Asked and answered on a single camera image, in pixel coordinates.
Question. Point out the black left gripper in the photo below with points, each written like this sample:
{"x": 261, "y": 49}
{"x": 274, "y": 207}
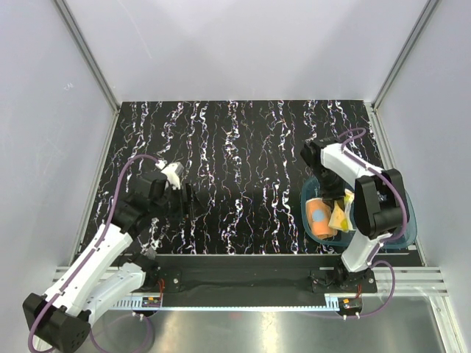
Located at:
{"x": 185, "y": 208}

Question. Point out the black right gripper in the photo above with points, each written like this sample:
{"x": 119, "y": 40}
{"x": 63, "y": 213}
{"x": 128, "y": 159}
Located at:
{"x": 330, "y": 195}

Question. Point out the orange polka dot towel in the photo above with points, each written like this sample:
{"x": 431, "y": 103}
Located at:
{"x": 318, "y": 215}

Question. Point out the yellow patterned towel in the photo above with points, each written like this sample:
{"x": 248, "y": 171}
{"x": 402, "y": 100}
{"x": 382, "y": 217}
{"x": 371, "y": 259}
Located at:
{"x": 341, "y": 218}

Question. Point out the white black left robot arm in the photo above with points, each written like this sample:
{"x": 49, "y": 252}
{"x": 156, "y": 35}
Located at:
{"x": 64, "y": 315}

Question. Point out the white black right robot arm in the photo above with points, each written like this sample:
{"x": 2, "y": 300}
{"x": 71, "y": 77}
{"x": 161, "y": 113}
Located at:
{"x": 379, "y": 207}

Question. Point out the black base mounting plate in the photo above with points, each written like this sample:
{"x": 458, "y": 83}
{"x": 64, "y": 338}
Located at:
{"x": 321, "y": 272}

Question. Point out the grey slotted cable duct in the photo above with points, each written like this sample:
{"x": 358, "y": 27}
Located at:
{"x": 138, "y": 303}

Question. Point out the aluminium frame rail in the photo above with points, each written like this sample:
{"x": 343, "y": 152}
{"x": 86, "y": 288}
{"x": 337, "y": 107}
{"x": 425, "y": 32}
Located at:
{"x": 410, "y": 281}

